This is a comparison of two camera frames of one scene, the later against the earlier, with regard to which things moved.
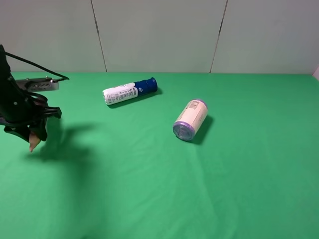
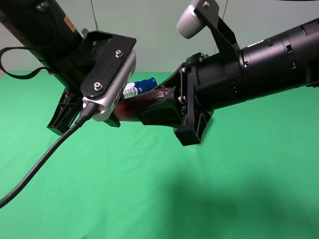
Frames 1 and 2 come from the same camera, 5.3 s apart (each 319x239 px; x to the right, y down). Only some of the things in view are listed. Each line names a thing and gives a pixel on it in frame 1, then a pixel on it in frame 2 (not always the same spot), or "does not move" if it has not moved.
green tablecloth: (118, 172) does not move
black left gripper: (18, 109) → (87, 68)
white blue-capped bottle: (123, 92) does not move
